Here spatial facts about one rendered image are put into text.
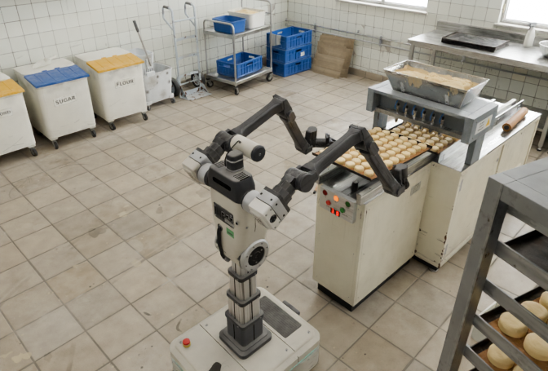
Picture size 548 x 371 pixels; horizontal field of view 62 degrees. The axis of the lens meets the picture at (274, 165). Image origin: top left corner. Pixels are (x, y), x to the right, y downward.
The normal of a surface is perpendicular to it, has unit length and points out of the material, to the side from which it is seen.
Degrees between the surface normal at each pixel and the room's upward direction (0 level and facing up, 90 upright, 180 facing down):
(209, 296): 0
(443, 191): 90
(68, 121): 93
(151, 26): 90
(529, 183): 0
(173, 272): 0
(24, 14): 90
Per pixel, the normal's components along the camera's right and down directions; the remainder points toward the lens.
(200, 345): 0.00, -0.87
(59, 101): 0.70, 0.38
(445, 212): -0.72, 0.34
